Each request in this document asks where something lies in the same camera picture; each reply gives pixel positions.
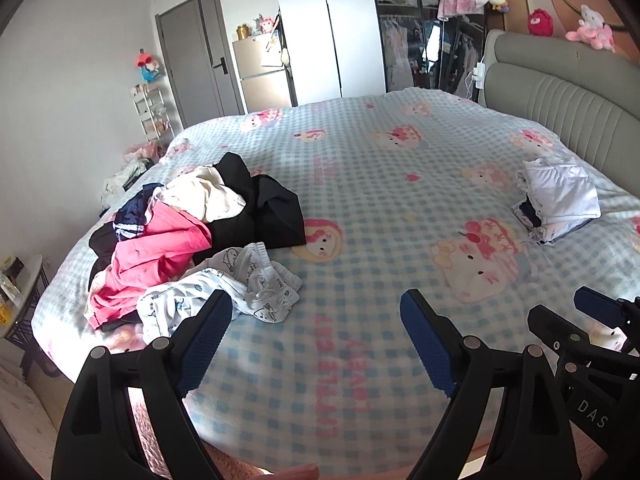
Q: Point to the white t-shirt navy trim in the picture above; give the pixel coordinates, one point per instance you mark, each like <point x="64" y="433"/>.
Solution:
<point x="560" y="190"/>

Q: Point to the red blue wall plush toy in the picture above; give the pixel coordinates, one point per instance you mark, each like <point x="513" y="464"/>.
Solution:
<point x="149" y="65"/>

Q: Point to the beige fridge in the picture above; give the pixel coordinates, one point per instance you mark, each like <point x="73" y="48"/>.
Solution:
<point x="265" y="75"/>

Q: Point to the white wall charger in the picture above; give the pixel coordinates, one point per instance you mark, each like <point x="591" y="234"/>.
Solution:
<point x="479" y="72"/>

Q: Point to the white cartoon print pajama pants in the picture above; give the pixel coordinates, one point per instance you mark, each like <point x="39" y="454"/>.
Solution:
<point x="235" y="285"/>

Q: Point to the grey-green padded headboard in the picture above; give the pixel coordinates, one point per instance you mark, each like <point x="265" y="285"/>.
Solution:
<point x="565" y="85"/>

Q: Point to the small pink plush toy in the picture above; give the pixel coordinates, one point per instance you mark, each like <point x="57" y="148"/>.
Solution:
<point x="265" y="24"/>

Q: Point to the red round plush toy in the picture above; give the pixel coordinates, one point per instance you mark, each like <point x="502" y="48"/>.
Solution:
<point x="540" y="22"/>

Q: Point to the pink white cloth heap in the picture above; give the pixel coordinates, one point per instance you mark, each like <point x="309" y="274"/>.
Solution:
<point x="125" y="175"/>

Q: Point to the navy sweater with white stripes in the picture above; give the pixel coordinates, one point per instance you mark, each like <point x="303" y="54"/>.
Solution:
<point x="531" y="216"/>

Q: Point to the pink fuzzy rug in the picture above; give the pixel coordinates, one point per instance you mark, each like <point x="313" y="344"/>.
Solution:
<point x="20" y="410"/>

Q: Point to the round side table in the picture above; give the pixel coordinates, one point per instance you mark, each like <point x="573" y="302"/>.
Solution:
<point x="25" y="300"/>

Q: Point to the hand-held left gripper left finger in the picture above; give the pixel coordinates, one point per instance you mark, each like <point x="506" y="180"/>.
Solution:
<point x="205" y="340"/>

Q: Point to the pink white plush toy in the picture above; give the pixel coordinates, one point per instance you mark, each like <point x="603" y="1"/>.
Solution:
<point x="592" y="25"/>

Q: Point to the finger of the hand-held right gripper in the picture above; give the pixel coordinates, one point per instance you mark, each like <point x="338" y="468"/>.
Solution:
<point x="555" y="332"/>
<point x="597" y="305"/>

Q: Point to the dark open wardrobe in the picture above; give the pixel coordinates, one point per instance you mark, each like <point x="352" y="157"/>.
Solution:
<point x="425" y="35"/>

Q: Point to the black jacket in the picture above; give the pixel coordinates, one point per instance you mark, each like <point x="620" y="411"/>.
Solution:
<point x="260" y="210"/>

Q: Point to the folded pale clothes stack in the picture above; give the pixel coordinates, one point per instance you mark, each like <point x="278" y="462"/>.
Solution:
<point x="550" y="234"/>

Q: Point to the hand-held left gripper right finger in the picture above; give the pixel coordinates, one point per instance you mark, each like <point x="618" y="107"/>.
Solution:
<point x="425" y="340"/>

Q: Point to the white shelf rack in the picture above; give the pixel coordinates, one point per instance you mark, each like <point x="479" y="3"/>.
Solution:
<point x="152" y="115"/>

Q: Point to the checkered cartoon cat blanket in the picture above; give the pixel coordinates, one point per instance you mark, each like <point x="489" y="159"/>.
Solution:
<point x="380" y="210"/>

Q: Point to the gold jar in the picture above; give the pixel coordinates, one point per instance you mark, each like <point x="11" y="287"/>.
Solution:
<point x="243" y="32"/>

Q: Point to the person's pink fuzzy clothing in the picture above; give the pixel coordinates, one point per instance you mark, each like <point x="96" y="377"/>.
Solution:
<point x="235" y="467"/>

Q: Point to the white wardrobe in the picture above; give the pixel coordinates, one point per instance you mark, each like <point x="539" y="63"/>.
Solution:
<point x="320" y="30"/>

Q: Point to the pink garment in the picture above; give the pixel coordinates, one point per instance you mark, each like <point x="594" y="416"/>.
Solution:
<point x="155" y="255"/>

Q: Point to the grey door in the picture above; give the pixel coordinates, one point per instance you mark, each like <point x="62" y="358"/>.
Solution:
<point x="200" y="55"/>

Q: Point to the navy white striped skirt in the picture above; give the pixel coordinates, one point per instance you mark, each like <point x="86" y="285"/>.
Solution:
<point x="130" y="217"/>

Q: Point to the cream garment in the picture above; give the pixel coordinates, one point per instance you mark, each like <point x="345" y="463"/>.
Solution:
<point x="205" y="195"/>

